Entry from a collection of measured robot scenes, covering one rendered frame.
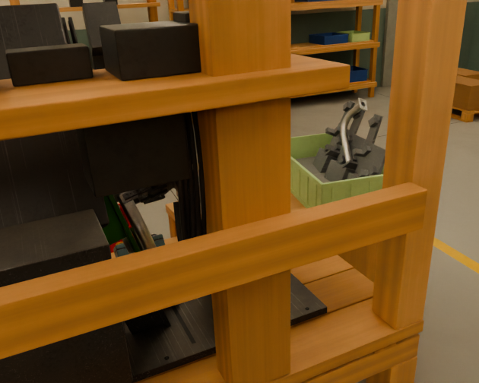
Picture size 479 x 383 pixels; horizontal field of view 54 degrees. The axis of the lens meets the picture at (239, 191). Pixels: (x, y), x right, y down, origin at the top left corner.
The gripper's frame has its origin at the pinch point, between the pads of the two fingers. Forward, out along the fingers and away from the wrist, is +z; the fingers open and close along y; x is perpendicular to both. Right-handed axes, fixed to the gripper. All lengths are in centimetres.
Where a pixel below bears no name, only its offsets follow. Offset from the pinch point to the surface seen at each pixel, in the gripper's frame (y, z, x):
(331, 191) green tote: -62, -72, 9
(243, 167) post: 31.4, -17.6, 16.1
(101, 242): 17.0, 9.1, 12.1
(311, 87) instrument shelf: 41, -31, 12
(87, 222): 10.4, 10.2, 4.7
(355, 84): -478, -397, -199
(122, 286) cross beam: 30.0, 8.6, 24.4
